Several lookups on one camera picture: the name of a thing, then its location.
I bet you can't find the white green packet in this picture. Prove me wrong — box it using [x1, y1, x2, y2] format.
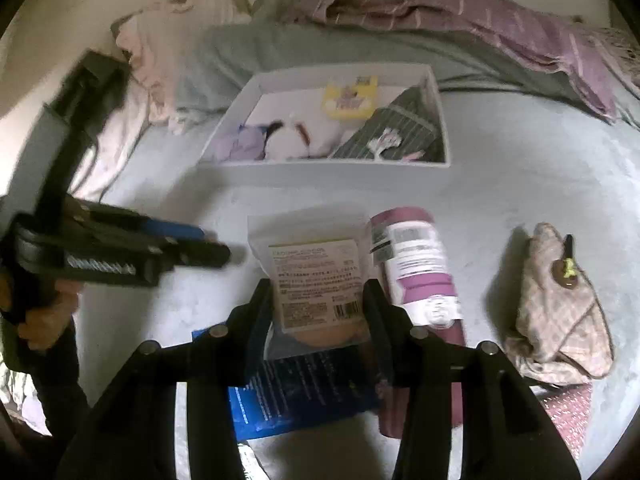
[237, 440, 271, 480]

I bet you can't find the blue printed packet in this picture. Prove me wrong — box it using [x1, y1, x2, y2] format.
[192, 327, 383, 441]

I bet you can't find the person's left hand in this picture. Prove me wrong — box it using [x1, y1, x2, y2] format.
[17, 280, 83, 352]

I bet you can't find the beige checked pouch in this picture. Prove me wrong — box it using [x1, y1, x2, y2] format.
[502, 222, 616, 386]

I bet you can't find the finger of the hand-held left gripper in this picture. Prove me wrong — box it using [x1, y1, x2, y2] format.
[137, 217, 207, 242]
[155, 240, 232, 272]

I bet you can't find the purple pump bottle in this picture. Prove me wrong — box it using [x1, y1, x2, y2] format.
[369, 206, 468, 438]

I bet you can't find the white cardboard box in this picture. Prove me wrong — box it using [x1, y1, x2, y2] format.
[199, 64, 451, 167]

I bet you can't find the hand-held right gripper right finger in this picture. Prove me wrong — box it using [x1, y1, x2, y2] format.
[362, 277, 583, 480]

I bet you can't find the clear plastic packet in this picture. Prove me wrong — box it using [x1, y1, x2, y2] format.
[247, 214, 373, 361]

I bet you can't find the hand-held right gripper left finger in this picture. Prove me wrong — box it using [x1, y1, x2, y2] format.
[57, 277, 273, 480]

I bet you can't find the pink ruffled pillow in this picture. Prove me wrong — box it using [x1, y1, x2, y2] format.
[112, 0, 251, 133]

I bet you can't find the white plush dog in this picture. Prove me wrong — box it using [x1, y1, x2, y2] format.
[262, 119, 351, 161]

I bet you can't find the white patterned cloth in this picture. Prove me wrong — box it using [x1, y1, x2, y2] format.
[580, 27, 640, 126]

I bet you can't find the grey blanket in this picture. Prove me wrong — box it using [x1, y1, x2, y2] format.
[172, 0, 581, 116]

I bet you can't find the pink dotted cloth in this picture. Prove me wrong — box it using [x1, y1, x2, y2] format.
[542, 384, 593, 463]

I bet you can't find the purple striped blanket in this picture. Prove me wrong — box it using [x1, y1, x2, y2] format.
[320, 0, 623, 121]

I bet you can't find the pink floral pillow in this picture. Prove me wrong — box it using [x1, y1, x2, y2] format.
[65, 95, 151, 201]

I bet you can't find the yellow white tissue pack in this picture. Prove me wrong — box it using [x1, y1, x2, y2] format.
[322, 76, 378, 121]

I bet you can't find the person's left forearm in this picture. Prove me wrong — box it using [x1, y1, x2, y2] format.
[22, 320, 92, 438]

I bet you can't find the green plaid pouch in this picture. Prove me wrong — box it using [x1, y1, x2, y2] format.
[332, 86, 446, 163]

